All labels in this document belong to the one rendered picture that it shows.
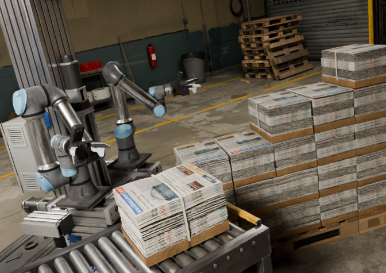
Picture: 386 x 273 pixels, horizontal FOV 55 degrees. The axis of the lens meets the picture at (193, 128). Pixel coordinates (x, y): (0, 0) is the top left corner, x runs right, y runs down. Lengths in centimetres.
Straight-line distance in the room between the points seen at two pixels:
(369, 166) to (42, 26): 223
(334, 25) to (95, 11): 569
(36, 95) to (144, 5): 760
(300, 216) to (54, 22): 196
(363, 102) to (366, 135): 24
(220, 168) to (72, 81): 101
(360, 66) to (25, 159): 215
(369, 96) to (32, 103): 200
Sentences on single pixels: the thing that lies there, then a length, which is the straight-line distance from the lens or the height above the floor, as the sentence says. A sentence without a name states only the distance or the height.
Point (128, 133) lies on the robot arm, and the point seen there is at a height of 101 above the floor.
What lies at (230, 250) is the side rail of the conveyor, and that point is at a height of 80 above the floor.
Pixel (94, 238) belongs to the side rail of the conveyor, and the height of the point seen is 80.
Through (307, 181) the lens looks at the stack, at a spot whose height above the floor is 52.
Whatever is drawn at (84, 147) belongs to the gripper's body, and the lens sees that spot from 159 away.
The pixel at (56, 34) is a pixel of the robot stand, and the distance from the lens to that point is 230.
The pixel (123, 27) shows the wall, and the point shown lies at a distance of 910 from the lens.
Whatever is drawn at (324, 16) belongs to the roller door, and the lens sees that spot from 1015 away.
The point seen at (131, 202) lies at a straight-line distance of 147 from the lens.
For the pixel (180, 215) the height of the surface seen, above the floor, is 96.
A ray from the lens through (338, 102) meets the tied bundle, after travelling 253.
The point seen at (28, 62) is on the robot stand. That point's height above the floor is 157.
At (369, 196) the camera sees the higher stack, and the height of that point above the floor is 28.
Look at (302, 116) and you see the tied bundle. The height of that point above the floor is 96.
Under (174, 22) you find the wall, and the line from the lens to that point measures 974.
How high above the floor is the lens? 167
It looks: 17 degrees down
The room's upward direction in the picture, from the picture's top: 10 degrees counter-clockwise
